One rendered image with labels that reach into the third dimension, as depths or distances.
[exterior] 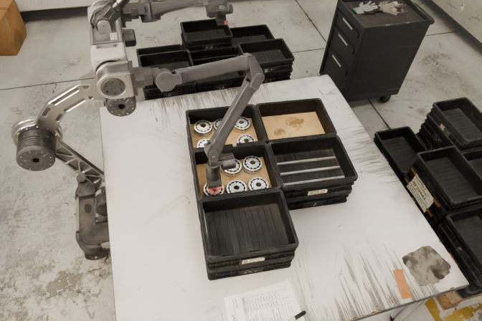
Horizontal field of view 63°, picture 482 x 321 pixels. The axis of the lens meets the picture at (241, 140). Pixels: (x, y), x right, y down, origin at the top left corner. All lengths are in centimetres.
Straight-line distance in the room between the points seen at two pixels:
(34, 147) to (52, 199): 106
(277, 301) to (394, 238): 70
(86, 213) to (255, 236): 126
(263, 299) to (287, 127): 96
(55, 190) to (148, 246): 135
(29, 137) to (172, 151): 74
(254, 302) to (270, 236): 29
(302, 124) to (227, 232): 84
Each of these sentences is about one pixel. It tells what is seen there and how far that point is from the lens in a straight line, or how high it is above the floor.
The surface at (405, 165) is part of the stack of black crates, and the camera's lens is 315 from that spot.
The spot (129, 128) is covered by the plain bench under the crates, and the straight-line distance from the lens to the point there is 249.
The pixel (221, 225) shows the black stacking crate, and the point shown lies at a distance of 190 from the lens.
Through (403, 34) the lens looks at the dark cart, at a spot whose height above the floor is 79.
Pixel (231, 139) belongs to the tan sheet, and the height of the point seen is 83.
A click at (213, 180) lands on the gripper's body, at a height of 99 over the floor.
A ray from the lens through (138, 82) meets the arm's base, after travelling 160.
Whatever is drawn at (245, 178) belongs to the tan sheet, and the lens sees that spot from 205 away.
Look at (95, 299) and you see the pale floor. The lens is 273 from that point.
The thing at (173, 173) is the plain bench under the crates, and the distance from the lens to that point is 223.
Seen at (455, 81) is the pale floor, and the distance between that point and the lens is 465.
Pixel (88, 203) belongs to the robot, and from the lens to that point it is 277.
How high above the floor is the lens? 247
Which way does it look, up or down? 48 degrees down
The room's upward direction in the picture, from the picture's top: 5 degrees clockwise
